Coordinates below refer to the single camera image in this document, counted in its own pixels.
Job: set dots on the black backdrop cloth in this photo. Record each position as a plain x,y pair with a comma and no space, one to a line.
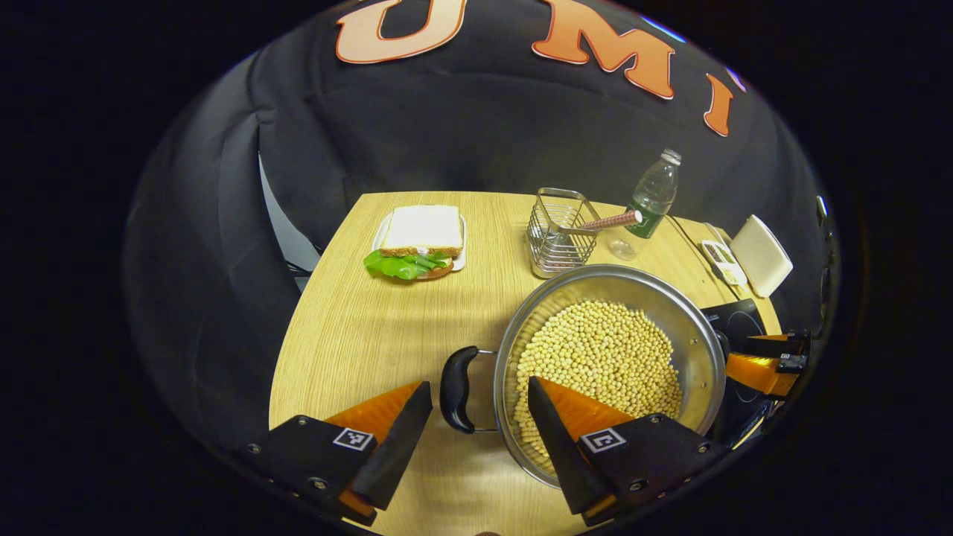
447,126

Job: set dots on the white divided bean dish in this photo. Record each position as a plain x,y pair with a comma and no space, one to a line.
722,260

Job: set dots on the black induction cooktop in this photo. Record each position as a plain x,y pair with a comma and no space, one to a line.
744,320

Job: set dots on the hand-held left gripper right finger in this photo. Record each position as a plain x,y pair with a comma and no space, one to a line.
558,447

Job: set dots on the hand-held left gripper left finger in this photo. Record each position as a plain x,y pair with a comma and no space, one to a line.
398,447

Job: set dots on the sandwich with lettuce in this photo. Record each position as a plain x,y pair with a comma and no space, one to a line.
421,238

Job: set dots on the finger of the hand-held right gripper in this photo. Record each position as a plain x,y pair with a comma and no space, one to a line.
767,346
752,372

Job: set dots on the pile of soybeans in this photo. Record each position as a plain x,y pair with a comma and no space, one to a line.
595,350

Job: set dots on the white toaster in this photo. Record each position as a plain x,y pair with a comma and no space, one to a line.
761,257

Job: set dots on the clear plastic water bottle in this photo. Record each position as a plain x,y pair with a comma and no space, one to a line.
655,193

